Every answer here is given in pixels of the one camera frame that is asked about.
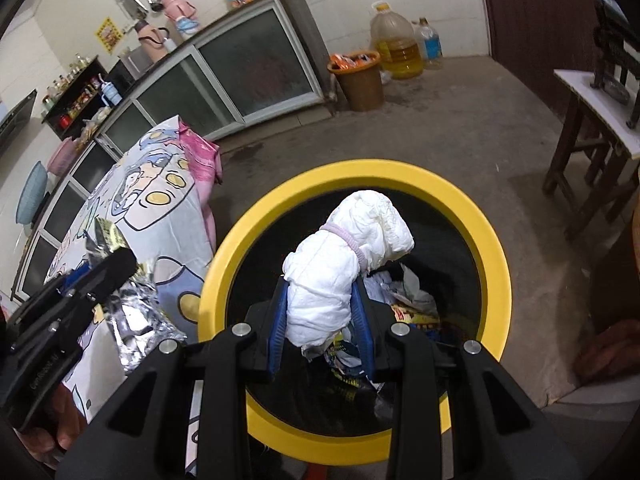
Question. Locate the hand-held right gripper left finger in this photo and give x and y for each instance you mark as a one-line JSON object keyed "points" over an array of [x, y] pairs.
{"points": [[277, 330]]}

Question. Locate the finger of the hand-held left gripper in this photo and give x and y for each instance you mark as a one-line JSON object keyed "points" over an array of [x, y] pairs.
{"points": [[65, 320], [115, 267]]}

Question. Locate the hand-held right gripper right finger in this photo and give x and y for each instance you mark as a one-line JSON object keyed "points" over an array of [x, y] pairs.
{"points": [[362, 330]]}

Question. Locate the silver foil wrapper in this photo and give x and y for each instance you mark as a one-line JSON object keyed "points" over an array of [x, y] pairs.
{"points": [[140, 320]]}

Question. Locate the white diaper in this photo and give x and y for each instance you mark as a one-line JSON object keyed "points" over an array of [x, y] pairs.
{"points": [[330, 280]]}

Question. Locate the yellow rimmed black trash bin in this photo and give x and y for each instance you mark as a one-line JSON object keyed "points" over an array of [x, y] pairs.
{"points": [[350, 172]]}

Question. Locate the person's left hand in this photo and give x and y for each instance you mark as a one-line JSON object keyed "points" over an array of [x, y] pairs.
{"points": [[67, 415]]}

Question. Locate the yellow black snack wrapper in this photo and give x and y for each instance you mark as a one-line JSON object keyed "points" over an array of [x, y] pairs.
{"points": [[110, 234]]}

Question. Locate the pile of wrappers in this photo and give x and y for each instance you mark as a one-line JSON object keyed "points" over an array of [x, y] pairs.
{"points": [[415, 305]]}

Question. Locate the cartoon printed tablecloth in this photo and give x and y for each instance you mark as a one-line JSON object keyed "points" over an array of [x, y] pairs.
{"points": [[150, 210]]}

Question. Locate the blue plastic basin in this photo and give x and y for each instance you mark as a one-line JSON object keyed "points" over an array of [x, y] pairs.
{"points": [[31, 192]]}

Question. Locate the pink plastic basin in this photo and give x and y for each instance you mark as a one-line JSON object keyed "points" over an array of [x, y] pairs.
{"points": [[61, 156]]}

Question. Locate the pink cloth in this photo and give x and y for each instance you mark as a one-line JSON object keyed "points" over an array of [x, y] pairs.
{"points": [[200, 160]]}

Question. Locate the blue water jug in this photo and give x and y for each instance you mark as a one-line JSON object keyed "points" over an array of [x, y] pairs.
{"points": [[111, 94]]}

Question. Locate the range hood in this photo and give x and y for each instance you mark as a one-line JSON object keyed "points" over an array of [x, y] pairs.
{"points": [[17, 120]]}

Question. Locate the stainless steel pot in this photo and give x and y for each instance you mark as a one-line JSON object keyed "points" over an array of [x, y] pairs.
{"points": [[131, 62]]}

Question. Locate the pink thermos jug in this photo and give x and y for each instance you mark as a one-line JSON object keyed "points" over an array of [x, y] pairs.
{"points": [[151, 40]]}

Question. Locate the counter cabinet with glass doors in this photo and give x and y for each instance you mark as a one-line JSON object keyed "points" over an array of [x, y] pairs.
{"points": [[250, 70]]}

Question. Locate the brown plastic bucket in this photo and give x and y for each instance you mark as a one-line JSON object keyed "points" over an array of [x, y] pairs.
{"points": [[360, 90]]}

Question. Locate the pink figure bottle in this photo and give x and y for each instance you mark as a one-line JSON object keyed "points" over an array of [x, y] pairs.
{"points": [[179, 12]]}

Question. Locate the orange snack packet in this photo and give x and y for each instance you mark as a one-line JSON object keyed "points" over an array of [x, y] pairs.
{"points": [[352, 59]]}

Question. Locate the large cooking oil bottle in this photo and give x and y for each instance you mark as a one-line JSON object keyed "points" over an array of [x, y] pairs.
{"points": [[397, 55]]}

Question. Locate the wooden stool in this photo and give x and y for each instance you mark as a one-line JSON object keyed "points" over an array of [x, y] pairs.
{"points": [[575, 150]]}

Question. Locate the clear bottle with blue liquid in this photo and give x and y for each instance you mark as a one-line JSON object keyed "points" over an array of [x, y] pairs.
{"points": [[432, 50]]}

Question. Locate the white board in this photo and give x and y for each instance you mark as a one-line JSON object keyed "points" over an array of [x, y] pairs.
{"points": [[595, 105]]}

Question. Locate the dark brown door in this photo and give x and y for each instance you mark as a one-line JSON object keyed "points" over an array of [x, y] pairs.
{"points": [[530, 20]]}

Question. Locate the black metal press machine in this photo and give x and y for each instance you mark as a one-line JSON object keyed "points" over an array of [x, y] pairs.
{"points": [[612, 50]]}

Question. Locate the yellow wall sticker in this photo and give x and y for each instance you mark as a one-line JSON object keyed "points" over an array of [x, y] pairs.
{"points": [[109, 34]]}

